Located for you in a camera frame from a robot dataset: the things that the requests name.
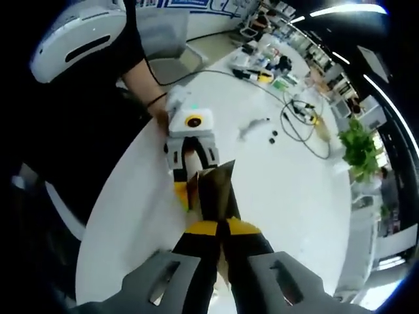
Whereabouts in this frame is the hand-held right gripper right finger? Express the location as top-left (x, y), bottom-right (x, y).
top-left (224, 218), bottom-right (367, 314)

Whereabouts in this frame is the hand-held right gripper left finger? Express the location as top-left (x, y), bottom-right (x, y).
top-left (70, 220), bottom-right (223, 314)

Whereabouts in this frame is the single gold mask packet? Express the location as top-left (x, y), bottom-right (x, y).
top-left (198, 159), bottom-right (242, 223)

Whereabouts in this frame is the green box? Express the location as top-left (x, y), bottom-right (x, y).
top-left (271, 77), bottom-right (297, 90)

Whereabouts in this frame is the person's left hand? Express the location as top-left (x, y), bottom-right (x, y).
top-left (155, 94), bottom-right (171, 135)

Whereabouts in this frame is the spare yellow tipped gripper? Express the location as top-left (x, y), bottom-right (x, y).
top-left (232, 67), bottom-right (274, 82)

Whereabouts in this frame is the person in black shirt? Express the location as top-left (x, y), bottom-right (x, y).
top-left (0, 0), bottom-right (155, 295)

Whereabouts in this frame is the white chest device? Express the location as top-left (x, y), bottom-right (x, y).
top-left (29, 0), bottom-right (127, 82)

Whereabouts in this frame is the green potted plant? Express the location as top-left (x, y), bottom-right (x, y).
top-left (338, 119), bottom-right (380, 183)

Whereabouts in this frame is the long curved ceiling light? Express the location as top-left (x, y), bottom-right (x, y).
top-left (289, 5), bottom-right (387, 26)

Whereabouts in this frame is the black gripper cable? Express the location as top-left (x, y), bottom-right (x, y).
top-left (143, 55), bottom-right (236, 88)

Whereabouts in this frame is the blue wall poster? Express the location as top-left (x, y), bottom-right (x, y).
top-left (136, 0), bottom-right (253, 17)

